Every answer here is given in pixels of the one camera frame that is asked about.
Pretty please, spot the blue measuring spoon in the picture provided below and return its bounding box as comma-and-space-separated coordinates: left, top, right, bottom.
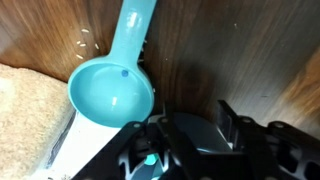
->
67, 0, 158, 129

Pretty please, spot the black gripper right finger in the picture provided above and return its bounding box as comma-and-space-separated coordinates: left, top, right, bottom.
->
215, 99, 320, 180

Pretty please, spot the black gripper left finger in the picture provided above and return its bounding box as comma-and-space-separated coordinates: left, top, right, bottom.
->
71, 114, 202, 180

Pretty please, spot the clear plastic jar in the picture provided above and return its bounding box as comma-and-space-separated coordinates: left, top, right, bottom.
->
0, 62, 122, 180

